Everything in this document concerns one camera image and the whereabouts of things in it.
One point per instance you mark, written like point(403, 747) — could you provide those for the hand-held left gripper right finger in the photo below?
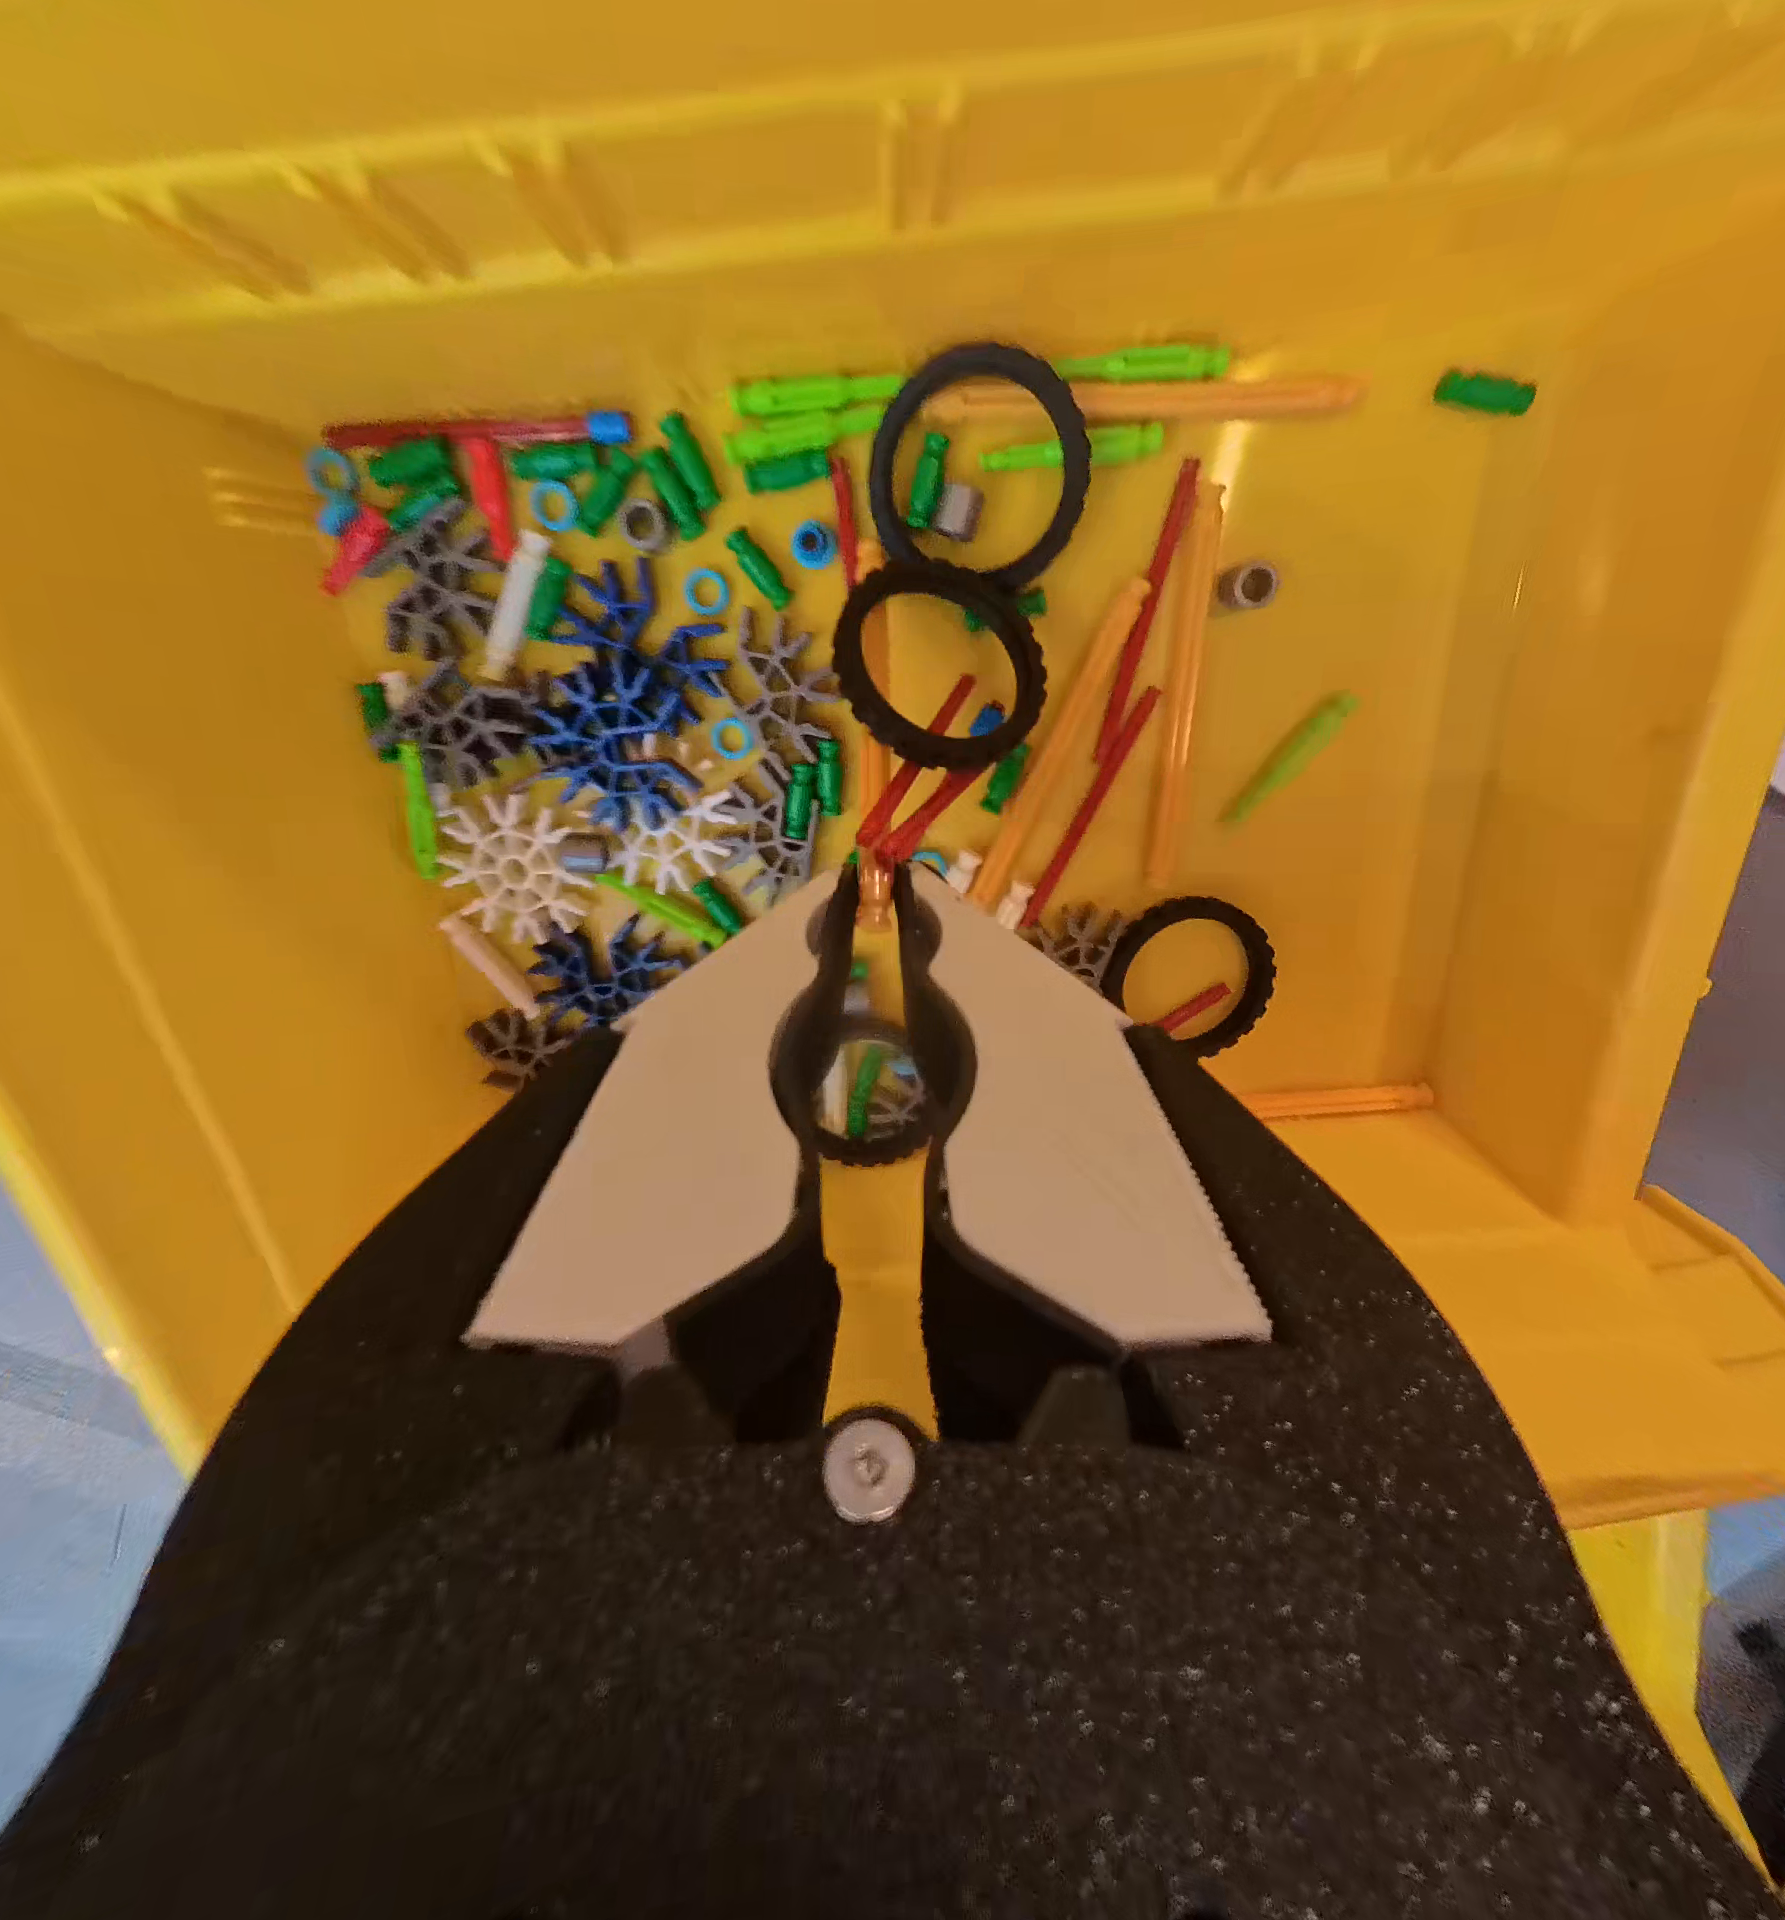
point(1133, 1201)

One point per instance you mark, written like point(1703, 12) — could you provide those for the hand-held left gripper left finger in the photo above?
point(624, 1201)

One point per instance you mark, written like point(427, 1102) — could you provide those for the pile of colourful construction pieces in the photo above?
point(624, 720)

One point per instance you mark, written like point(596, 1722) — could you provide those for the yellow plastic parts bin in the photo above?
point(173, 900)

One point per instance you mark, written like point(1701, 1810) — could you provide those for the grey desk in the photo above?
point(22, 1560)

